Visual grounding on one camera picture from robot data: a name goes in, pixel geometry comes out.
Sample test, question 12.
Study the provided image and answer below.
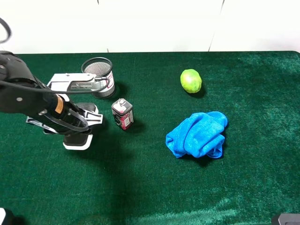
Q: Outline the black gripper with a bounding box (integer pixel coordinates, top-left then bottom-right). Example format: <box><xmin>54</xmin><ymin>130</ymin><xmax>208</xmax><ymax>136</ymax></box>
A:
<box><xmin>25</xmin><ymin>94</ymin><xmax>103</xmax><ymax>135</ymax></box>

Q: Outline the black white board eraser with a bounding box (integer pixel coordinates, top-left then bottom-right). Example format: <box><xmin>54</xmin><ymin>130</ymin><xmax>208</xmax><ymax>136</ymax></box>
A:
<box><xmin>63</xmin><ymin>103</ymin><xmax>98</xmax><ymax>150</ymax></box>

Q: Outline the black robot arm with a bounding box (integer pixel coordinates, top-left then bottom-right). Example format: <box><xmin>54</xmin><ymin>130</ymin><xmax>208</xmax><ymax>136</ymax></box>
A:
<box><xmin>0</xmin><ymin>51</ymin><xmax>109</xmax><ymax>135</ymax></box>

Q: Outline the small red grey box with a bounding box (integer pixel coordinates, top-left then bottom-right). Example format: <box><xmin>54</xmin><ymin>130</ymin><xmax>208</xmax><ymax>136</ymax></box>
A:
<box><xmin>112</xmin><ymin>98</ymin><xmax>134</xmax><ymax>130</ymax></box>

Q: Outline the black mesh pen holder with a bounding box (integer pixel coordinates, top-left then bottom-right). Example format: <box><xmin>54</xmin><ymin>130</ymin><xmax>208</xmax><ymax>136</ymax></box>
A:
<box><xmin>81</xmin><ymin>57</ymin><xmax>116</xmax><ymax>99</ymax></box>

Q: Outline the green lime fruit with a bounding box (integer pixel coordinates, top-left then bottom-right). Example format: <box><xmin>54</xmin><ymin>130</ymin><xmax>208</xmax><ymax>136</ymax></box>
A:
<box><xmin>180</xmin><ymin>69</ymin><xmax>202</xmax><ymax>94</ymax></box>

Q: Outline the blue crumpled cloth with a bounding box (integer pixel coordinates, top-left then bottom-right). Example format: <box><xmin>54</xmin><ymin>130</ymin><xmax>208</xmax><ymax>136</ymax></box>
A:
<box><xmin>165</xmin><ymin>112</ymin><xmax>228</xmax><ymax>158</ymax></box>

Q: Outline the grey device bottom right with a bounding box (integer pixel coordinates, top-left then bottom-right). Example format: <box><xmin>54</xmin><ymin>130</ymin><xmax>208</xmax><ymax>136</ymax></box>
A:
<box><xmin>271</xmin><ymin>213</ymin><xmax>300</xmax><ymax>225</ymax></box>

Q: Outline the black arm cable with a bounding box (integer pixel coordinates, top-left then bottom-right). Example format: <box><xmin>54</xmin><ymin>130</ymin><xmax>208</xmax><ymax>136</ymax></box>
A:
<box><xmin>0</xmin><ymin>17</ymin><xmax>111</xmax><ymax>133</ymax></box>

